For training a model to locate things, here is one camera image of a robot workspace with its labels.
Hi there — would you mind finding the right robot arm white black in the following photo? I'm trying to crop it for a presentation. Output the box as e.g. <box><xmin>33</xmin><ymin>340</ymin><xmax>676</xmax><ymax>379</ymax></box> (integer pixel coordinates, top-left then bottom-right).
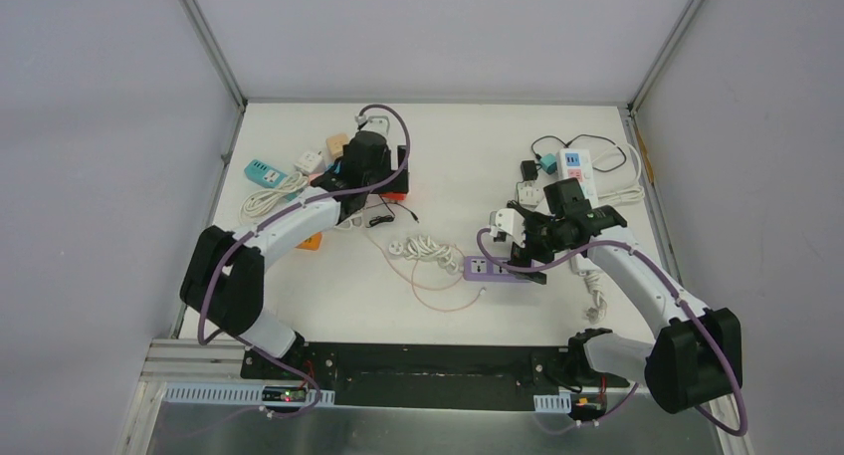
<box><xmin>490</xmin><ymin>178</ymin><xmax>742</xmax><ymax>413</ymax></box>

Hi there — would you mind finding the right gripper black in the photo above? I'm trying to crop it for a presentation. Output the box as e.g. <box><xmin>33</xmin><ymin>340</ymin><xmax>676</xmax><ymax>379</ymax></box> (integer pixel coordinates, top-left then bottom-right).
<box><xmin>507</xmin><ymin>208</ymin><xmax>573</xmax><ymax>284</ymax></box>

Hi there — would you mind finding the beige cube adapter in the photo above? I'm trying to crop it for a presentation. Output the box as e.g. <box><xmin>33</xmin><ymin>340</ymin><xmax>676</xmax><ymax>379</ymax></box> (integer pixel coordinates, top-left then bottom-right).
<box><xmin>325</xmin><ymin>133</ymin><xmax>349</xmax><ymax>160</ymax></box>

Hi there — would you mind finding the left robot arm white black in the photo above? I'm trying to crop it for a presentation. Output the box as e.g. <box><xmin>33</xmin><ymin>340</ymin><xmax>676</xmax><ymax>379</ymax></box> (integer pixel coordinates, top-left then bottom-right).
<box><xmin>179</xmin><ymin>129</ymin><xmax>410</xmax><ymax>380</ymax></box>

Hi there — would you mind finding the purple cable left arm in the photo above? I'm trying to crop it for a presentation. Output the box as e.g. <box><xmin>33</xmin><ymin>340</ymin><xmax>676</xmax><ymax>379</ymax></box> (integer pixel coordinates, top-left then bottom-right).
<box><xmin>197</xmin><ymin>104</ymin><xmax>411</xmax><ymax>419</ymax></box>

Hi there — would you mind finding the white cord of teal strip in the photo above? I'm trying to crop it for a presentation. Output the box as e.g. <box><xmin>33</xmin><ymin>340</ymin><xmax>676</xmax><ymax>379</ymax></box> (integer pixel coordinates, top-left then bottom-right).
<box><xmin>240</xmin><ymin>171</ymin><xmax>312</xmax><ymax>226</ymax></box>

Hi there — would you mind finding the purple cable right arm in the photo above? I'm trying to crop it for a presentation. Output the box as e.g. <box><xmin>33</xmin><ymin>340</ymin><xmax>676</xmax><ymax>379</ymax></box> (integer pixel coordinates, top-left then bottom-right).
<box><xmin>476</xmin><ymin>227</ymin><xmax>750</xmax><ymax>437</ymax></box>

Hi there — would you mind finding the purple power strip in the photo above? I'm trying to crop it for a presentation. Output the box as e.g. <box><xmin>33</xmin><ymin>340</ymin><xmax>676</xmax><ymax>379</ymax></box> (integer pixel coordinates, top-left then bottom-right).
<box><xmin>463</xmin><ymin>256</ymin><xmax>528</xmax><ymax>284</ymax></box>

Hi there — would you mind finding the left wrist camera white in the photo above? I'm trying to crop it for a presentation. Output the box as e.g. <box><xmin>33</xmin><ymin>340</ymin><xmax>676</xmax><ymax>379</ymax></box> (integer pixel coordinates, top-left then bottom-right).
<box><xmin>355</xmin><ymin>114</ymin><xmax>390</xmax><ymax>137</ymax></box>

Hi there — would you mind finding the white coiled cord at back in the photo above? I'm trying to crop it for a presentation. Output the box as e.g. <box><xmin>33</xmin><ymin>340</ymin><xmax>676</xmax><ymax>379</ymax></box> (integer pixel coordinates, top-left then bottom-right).
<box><xmin>387</xmin><ymin>234</ymin><xmax>466</xmax><ymax>275</ymax></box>

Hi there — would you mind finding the orange power strip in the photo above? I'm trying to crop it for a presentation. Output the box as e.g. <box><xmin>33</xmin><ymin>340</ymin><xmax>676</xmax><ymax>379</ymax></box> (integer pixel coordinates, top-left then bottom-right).
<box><xmin>296</xmin><ymin>233</ymin><xmax>322</xmax><ymax>251</ymax></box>

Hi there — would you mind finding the teal power strip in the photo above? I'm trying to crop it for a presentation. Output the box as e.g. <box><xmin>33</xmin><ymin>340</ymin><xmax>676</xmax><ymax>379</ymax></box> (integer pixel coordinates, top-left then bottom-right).
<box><xmin>244</xmin><ymin>159</ymin><xmax>301</xmax><ymax>200</ymax></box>

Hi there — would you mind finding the white cube adapter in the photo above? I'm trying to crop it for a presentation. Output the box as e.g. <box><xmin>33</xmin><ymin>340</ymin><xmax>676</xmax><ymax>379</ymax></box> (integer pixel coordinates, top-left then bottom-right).
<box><xmin>516</xmin><ymin>181</ymin><xmax>544</xmax><ymax>208</ymax></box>
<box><xmin>295</xmin><ymin>150</ymin><xmax>326</xmax><ymax>176</ymax></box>

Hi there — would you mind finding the red cube socket adapter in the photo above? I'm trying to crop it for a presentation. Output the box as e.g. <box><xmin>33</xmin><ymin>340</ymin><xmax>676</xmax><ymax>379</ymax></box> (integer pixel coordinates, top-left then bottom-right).
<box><xmin>381</xmin><ymin>192</ymin><xmax>408</xmax><ymax>202</ymax></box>

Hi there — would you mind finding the long white power strip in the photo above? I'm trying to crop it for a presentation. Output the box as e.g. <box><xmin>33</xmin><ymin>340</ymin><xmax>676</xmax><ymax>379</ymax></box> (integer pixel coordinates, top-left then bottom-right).
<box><xmin>557</xmin><ymin>148</ymin><xmax>607</xmax><ymax>325</ymax></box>

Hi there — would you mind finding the black mounting base plate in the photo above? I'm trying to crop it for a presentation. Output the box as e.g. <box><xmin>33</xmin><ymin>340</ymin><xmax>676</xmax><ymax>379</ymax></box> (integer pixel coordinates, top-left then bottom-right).
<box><xmin>240</xmin><ymin>341</ymin><xmax>630</xmax><ymax>411</ymax></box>

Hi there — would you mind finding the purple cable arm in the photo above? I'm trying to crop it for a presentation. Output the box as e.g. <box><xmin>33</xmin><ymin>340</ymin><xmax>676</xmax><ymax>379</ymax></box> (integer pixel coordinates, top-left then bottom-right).
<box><xmin>197</xmin><ymin>104</ymin><xmax>411</xmax><ymax>419</ymax></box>
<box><xmin>476</xmin><ymin>227</ymin><xmax>750</xmax><ymax>437</ymax></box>

